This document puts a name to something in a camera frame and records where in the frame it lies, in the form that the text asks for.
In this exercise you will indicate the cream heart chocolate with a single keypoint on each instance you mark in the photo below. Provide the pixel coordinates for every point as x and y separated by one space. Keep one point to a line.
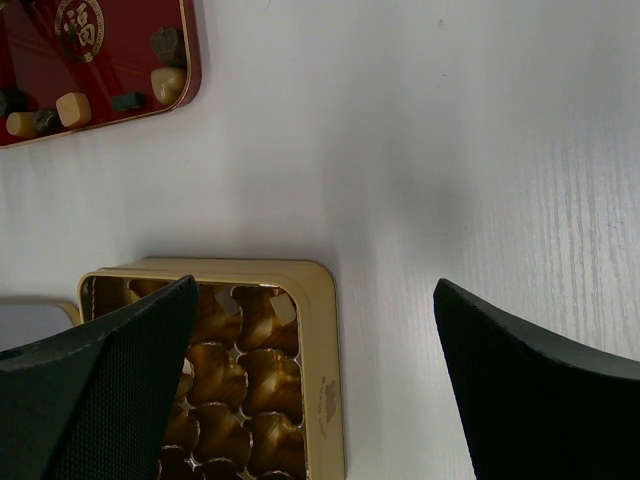
168 84

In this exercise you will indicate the grey white chocolate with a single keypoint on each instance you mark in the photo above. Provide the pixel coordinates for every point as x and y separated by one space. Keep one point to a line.
227 303

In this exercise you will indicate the tan cylinder chocolate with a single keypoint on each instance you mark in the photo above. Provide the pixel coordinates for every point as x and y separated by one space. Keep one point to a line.
21 125

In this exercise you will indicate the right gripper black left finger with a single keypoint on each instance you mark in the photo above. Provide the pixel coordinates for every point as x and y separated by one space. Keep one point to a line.
94 402

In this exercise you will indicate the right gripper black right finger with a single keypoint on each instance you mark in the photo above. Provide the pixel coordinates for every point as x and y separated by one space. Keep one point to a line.
535 404

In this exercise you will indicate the red tray lid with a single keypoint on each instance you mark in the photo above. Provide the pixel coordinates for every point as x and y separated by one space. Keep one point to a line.
99 48

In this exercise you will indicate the dark round chocolate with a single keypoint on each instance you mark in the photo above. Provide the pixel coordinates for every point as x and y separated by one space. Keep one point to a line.
14 100

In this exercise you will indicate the dark crumpled chocolate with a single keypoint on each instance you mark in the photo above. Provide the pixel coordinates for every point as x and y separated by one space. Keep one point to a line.
46 122

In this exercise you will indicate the gold chocolate box tray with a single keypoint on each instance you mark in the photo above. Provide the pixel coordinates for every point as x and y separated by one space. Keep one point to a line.
256 400

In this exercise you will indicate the small dark flat chocolate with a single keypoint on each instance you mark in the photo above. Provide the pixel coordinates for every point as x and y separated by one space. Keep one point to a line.
128 101

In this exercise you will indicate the tan square chocolate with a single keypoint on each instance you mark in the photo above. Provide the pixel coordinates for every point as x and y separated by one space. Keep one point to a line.
74 110

